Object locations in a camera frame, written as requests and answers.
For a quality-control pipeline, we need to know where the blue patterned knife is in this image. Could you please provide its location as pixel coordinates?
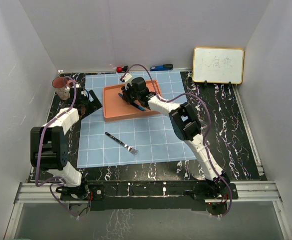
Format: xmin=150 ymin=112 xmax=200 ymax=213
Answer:
xmin=118 ymin=93 xmax=146 ymax=112

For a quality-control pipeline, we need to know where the orange plastic tray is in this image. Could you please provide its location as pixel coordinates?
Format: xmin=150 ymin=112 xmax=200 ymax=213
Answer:
xmin=102 ymin=84 xmax=159 ymax=122

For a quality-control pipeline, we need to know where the blue checked tablecloth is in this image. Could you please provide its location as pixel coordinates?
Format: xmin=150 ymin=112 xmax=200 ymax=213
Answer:
xmin=76 ymin=70 xmax=198 ymax=169

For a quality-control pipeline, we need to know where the silver metal fork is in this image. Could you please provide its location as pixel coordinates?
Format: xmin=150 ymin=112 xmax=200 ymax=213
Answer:
xmin=105 ymin=132 xmax=138 ymax=155

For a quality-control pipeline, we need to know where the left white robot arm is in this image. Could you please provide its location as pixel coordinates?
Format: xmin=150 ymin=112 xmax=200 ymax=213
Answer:
xmin=30 ymin=85 xmax=102 ymax=200

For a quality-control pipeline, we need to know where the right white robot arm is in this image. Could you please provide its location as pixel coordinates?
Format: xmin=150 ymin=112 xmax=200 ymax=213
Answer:
xmin=120 ymin=73 xmax=231 ymax=199

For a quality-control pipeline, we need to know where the pink floral mug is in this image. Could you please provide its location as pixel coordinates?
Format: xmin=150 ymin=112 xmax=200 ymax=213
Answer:
xmin=52 ymin=76 xmax=79 ymax=101

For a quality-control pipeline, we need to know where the red capped marker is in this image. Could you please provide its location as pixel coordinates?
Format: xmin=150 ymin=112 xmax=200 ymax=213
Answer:
xmin=116 ymin=65 xmax=129 ymax=73

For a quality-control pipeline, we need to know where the blue marker pen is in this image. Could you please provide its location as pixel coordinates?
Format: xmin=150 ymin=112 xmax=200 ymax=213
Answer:
xmin=150 ymin=63 xmax=174 ymax=72

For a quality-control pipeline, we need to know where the small framed whiteboard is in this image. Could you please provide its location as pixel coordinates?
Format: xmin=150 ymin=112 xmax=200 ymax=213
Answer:
xmin=192 ymin=46 xmax=244 ymax=85

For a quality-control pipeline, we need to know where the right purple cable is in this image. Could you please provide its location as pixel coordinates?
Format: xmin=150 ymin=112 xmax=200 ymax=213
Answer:
xmin=122 ymin=64 xmax=233 ymax=218

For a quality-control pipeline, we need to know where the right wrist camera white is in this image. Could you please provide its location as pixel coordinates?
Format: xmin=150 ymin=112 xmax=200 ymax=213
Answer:
xmin=120 ymin=73 xmax=133 ymax=90

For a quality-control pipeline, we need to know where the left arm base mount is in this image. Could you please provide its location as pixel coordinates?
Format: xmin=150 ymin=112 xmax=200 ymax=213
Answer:
xmin=55 ymin=180 xmax=105 ymax=200

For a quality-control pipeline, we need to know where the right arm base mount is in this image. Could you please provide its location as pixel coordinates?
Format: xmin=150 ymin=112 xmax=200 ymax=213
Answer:
xmin=183 ymin=182 xmax=230 ymax=200

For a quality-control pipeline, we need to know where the aluminium frame rail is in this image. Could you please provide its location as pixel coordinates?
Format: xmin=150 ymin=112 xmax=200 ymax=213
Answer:
xmin=14 ymin=181 xmax=281 ymax=204

